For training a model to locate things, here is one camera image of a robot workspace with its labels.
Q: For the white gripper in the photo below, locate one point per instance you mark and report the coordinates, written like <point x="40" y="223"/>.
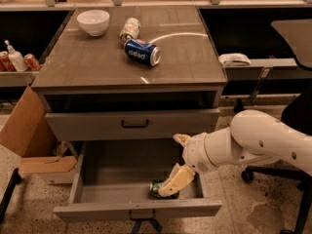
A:
<point x="196" y="152"/>

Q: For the crushed green can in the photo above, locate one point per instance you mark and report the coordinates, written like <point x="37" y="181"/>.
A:
<point x="154" y="187"/>

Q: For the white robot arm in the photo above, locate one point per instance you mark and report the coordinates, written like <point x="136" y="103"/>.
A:
<point x="253" y="137"/>

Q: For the grey top drawer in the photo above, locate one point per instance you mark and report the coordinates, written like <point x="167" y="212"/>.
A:
<point x="107" y="125"/>

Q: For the open grey middle drawer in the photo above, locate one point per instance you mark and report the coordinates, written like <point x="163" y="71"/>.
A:
<point x="113" y="177"/>

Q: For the grey drawer cabinet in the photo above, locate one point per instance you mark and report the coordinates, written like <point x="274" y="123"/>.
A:
<point x="93" y="74"/>

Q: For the blue Pepsi can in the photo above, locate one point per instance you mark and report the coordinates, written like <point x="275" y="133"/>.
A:
<point x="143" y="52"/>

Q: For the pale green white can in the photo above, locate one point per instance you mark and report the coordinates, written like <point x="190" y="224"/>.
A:
<point x="131" y="30"/>

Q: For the red soda can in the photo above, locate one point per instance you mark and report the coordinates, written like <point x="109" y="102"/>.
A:
<point x="32" y="62"/>

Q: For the red can at edge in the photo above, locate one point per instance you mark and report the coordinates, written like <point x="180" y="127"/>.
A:
<point x="4" y="59"/>

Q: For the white folded cloth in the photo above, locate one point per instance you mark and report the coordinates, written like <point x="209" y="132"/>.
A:
<point x="234" y="59"/>

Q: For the black office chair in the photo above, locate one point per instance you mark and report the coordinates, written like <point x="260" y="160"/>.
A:
<point x="298" y="34"/>

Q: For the brown cardboard box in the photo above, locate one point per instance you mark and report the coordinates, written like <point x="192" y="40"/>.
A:
<point x="28" y="135"/>

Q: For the white bowl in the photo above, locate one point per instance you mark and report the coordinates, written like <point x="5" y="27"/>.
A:
<point x="94" y="22"/>

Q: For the black stand leg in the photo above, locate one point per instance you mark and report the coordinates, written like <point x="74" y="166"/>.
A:
<point x="13" y="182"/>

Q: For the white pump bottle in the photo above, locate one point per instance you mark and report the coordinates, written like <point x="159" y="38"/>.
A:
<point x="16" y="58"/>

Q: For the black top drawer handle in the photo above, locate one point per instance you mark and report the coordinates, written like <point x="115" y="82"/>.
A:
<point x="127" y="125"/>

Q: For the black drawer handle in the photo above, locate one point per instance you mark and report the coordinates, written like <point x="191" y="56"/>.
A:
<point x="142" y="215"/>
<point x="127" y="125"/>

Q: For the black middle drawer handle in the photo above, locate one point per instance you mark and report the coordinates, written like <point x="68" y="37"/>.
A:
<point x="142" y="215"/>

